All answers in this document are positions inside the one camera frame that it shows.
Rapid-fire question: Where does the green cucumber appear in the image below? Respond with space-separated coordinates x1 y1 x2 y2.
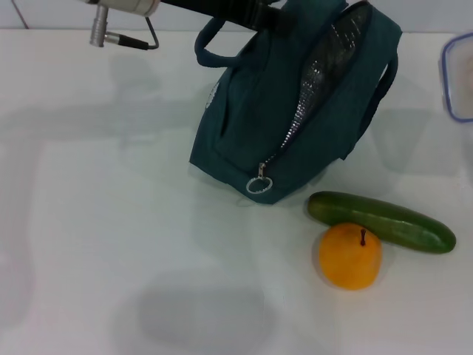
307 191 457 255

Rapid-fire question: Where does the clear plastic food container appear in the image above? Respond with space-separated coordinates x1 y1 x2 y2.
439 32 473 124

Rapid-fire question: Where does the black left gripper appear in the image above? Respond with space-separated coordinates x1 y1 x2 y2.
158 0 297 36

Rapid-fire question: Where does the orange pear with stem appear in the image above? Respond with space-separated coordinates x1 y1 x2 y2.
319 223 383 291

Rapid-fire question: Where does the black cable silver connector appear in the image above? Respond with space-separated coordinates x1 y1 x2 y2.
89 4 160 51

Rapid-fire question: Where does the dark teal lunch bag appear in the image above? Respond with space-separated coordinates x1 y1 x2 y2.
189 0 404 206

